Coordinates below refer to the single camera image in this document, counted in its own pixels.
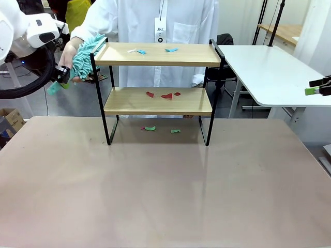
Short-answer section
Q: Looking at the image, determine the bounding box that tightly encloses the grey white floor plate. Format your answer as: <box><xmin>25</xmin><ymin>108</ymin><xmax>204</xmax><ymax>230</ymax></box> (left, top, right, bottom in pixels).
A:
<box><xmin>318</xmin><ymin>143</ymin><xmax>331</xmax><ymax>179</ymax></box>

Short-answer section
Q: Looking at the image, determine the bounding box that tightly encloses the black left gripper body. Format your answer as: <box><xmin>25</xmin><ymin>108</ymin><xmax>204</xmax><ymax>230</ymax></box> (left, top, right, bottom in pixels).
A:
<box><xmin>54</xmin><ymin>65</ymin><xmax>71</xmax><ymax>85</ymax></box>

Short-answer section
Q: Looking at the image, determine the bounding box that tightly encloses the teal chenille duster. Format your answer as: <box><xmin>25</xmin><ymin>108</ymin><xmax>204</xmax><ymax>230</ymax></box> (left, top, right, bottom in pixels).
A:
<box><xmin>47</xmin><ymin>35</ymin><xmax>106</xmax><ymax>96</ymax></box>

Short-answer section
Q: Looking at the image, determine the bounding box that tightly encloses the black office chair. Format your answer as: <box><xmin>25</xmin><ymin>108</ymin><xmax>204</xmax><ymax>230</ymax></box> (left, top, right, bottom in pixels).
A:
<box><xmin>205</xmin><ymin>33</ymin><xmax>246</xmax><ymax>100</ymax></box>

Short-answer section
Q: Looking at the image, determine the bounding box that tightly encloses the cardboard box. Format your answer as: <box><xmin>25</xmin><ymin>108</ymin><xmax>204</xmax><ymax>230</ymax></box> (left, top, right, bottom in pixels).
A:
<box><xmin>0</xmin><ymin>107</ymin><xmax>26</xmax><ymax>131</ymax></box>

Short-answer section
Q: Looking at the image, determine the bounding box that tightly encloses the black stand pole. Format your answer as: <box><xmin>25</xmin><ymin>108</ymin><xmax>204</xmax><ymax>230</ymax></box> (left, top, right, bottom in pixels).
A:
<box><xmin>267</xmin><ymin>0</ymin><xmax>287</xmax><ymax>48</ymax></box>

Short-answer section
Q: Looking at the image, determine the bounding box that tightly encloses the person's right hand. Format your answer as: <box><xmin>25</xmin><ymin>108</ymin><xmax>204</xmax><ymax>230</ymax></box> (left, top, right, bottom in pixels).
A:
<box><xmin>58</xmin><ymin>37</ymin><xmax>86</xmax><ymax>69</ymax></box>

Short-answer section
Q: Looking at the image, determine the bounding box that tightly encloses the black tripod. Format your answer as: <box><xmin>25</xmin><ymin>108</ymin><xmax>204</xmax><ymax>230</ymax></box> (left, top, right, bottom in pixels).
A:
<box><xmin>252</xmin><ymin>0</ymin><xmax>268</xmax><ymax>46</ymax></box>

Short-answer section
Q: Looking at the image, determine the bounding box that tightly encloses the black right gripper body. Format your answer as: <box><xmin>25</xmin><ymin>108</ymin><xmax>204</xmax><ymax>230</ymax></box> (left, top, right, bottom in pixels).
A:
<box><xmin>320</xmin><ymin>75</ymin><xmax>331</xmax><ymax>97</ymax></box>

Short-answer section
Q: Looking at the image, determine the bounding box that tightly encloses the white name badge with lanyard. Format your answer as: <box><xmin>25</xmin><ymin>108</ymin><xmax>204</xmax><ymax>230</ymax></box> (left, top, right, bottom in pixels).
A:
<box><xmin>154</xmin><ymin>0</ymin><xmax>168</xmax><ymax>44</ymax></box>

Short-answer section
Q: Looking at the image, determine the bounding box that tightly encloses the person in white lab coat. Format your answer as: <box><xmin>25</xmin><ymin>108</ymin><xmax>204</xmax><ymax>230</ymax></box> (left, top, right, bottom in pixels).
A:
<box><xmin>69</xmin><ymin>0</ymin><xmax>220</xmax><ymax>88</ymax></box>

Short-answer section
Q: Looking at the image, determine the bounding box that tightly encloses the person's left forearm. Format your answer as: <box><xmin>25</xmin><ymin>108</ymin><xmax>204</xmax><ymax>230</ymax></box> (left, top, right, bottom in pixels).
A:
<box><xmin>191</xmin><ymin>66</ymin><xmax>208</xmax><ymax>87</ymax></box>

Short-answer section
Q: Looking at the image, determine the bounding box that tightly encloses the two-tier wooden shelf black frame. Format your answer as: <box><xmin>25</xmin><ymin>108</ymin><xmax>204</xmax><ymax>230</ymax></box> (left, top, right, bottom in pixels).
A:
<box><xmin>89</xmin><ymin>37</ymin><xmax>225</xmax><ymax>147</ymax></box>

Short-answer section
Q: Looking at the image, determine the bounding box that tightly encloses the wooden desk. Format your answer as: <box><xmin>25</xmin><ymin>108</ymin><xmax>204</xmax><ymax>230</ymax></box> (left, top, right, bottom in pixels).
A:
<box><xmin>257</xmin><ymin>23</ymin><xmax>304</xmax><ymax>48</ymax></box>

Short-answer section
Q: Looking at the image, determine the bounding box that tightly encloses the white side table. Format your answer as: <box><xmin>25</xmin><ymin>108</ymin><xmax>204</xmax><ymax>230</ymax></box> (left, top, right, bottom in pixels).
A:
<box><xmin>217</xmin><ymin>45</ymin><xmax>331</xmax><ymax>127</ymax></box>

